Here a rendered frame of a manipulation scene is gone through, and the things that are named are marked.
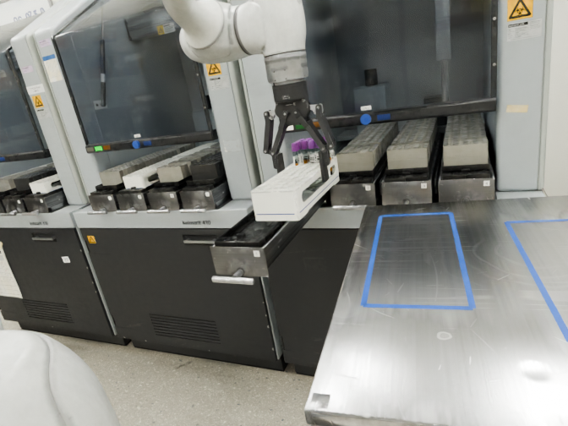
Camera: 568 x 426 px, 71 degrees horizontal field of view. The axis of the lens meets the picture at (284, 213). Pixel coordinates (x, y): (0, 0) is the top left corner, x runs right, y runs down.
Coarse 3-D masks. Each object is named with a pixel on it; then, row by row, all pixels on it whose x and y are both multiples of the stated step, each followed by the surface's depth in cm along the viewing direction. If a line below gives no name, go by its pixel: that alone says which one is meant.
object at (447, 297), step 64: (384, 256) 69; (448, 256) 65; (512, 256) 62; (384, 320) 52; (448, 320) 50; (512, 320) 48; (320, 384) 44; (384, 384) 42; (448, 384) 41; (512, 384) 40
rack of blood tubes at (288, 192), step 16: (336, 160) 101; (288, 176) 89; (304, 176) 87; (336, 176) 101; (256, 192) 80; (272, 192) 78; (288, 192) 77; (304, 192) 95; (256, 208) 81; (272, 208) 80; (288, 208) 78
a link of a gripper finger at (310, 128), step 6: (294, 114) 87; (300, 114) 87; (300, 120) 87; (306, 120) 90; (306, 126) 87; (312, 126) 88; (312, 132) 88; (318, 132) 89; (312, 138) 88; (318, 138) 88; (318, 144) 88; (324, 144) 90; (324, 150) 87
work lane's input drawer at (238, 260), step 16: (240, 224) 99; (256, 224) 99; (272, 224) 97; (288, 224) 96; (304, 224) 106; (224, 240) 89; (240, 240) 87; (256, 240) 86; (272, 240) 88; (288, 240) 96; (224, 256) 89; (240, 256) 87; (256, 256) 85; (272, 256) 88; (224, 272) 91; (240, 272) 87; (256, 272) 87
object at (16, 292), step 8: (0, 248) 199; (0, 256) 201; (0, 264) 204; (0, 272) 207; (8, 272) 204; (0, 280) 210; (8, 280) 207; (0, 288) 213; (8, 288) 210; (16, 288) 207; (8, 296) 212; (16, 296) 210
